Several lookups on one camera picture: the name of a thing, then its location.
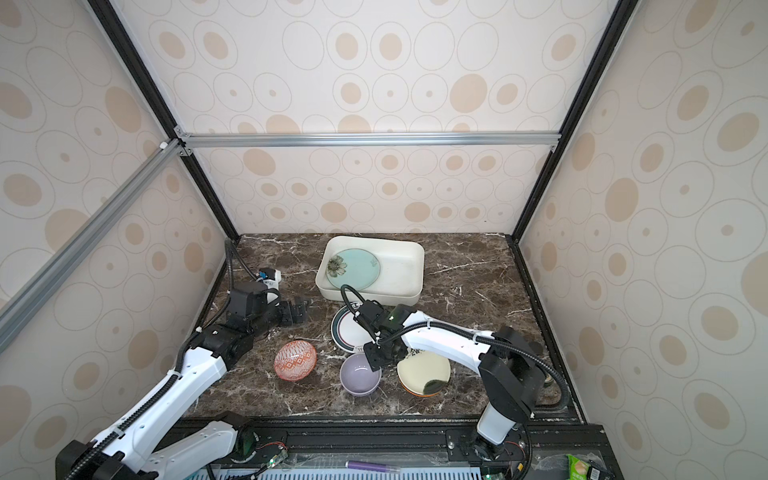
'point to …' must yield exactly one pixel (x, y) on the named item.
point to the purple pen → (372, 466)
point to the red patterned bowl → (295, 360)
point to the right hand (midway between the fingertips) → (378, 361)
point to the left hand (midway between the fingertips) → (303, 297)
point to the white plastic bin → (386, 271)
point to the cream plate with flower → (417, 368)
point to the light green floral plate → (358, 268)
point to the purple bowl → (357, 376)
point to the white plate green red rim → (347, 333)
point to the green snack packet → (579, 470)
